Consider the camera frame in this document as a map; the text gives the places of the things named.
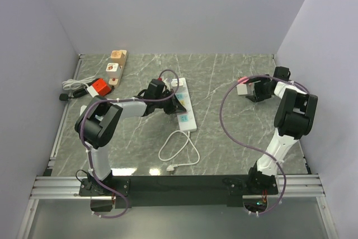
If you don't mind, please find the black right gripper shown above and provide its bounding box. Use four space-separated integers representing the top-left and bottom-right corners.
246 74 272 104

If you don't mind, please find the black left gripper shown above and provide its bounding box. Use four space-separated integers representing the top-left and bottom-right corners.
155 89 186 115

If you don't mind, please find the white cube plug adapter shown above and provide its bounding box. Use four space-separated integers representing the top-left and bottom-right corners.
236 83 253 96

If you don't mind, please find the red cube plug adapter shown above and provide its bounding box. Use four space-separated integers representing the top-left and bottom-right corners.
92 78 112 97

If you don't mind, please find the pink plug adapter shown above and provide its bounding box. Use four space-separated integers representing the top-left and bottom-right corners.
238 77 249 85

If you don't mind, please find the white top plug adapter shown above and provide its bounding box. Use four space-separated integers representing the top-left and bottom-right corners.
171 78 185 88

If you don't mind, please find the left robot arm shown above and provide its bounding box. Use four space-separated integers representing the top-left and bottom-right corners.
75 78 187 195

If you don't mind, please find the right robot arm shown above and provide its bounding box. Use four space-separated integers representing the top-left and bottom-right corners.
244 67 318 194

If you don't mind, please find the white fruit print plug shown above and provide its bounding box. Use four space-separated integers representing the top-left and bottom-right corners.
106 63 121 79

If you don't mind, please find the wooden cube plug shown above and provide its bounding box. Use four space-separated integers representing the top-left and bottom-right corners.
110 50 126 65

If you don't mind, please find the wooden power strip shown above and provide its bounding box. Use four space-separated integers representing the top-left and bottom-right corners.
106 50 128 88

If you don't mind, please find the white power strip cable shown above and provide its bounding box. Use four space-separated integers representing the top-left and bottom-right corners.
158 130 201 172

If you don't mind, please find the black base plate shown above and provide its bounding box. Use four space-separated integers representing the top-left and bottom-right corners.
79 175 279 209

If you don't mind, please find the white coiled cable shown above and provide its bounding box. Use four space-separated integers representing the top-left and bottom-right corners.
62 76 97 91

